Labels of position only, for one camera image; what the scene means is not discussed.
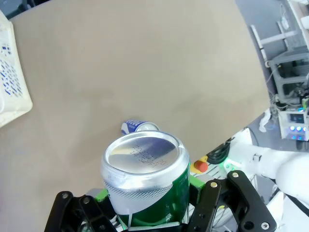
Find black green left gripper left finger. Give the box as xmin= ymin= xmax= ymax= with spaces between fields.
xmin=44 ymin=188 xmax=119 ymax=232

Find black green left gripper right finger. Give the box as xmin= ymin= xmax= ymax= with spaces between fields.
xmin=184 ymin=170 xmax=277 ymax=232

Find green white soda can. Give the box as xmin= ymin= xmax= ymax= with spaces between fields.
xmin=100 ymin=130 xmax=191 ymax=229

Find cream plastic shopping basket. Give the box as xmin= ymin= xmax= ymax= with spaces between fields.
xmin=0 ymin=9 xmax=33 ymax=129

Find yellow emergency stop button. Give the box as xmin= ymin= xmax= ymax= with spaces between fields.
xmin=194 ymin=156 xmax=209 ymax=173

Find control box with blue lights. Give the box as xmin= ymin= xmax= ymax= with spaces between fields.
xmin=279 ymin=110 xmax=309 ymax=141

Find blue white soda can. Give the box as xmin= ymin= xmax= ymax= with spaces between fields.
xmin=120 ymin=118 xmax=161 ymax=136

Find grey metal rack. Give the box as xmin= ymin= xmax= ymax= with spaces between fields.
xmin=268 ymin=49 xmax=309 ymax=102

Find tangled black cables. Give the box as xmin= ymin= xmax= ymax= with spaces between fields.
xmin=207 ymin=137 xmax=235 ymax=165

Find white aluminium frame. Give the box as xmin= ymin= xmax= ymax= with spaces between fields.
xmin=250 ymin=20 xmax=303 ymax=69

